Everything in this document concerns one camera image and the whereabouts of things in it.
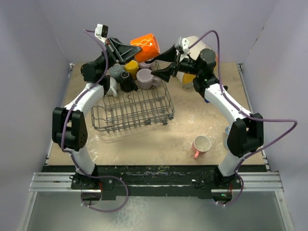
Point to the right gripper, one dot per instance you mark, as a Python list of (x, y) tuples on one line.
[(164, 73)]

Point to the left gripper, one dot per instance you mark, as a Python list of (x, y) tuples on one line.
[(119, 52)]

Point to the yellow mug black handle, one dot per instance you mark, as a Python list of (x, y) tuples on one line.
[(132, 67)]

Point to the orange mug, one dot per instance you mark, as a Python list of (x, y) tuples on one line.
[(149, 47)]

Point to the purple mug black handle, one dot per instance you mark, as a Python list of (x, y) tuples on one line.
[(147, 64)]

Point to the lavender mug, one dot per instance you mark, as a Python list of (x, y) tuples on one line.
[(146, 80)]

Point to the white mug black handle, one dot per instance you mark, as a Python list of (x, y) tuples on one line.
[(127, 83)]

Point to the pink mug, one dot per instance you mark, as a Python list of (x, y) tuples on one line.
[(200, 145)]

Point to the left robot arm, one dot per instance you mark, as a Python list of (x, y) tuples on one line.
[(69, 128)]

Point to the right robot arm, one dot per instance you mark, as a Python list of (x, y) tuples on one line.
[(247, 131)]

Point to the white round drawer cabinet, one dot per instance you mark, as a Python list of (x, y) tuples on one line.
[(209, 58)]

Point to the light blue mug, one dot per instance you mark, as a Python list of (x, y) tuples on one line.
[(227, 131)]

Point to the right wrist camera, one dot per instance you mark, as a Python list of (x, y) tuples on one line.
[(182, 45)]

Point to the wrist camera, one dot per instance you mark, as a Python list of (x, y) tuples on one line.
[(182, 45), (101, 32)]

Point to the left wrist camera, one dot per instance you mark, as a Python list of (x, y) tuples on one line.
[(101, 32)]

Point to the grey wire dish rack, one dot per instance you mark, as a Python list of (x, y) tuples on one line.
[(133, 109)]

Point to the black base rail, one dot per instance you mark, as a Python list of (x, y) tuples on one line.
[(202, 181)]

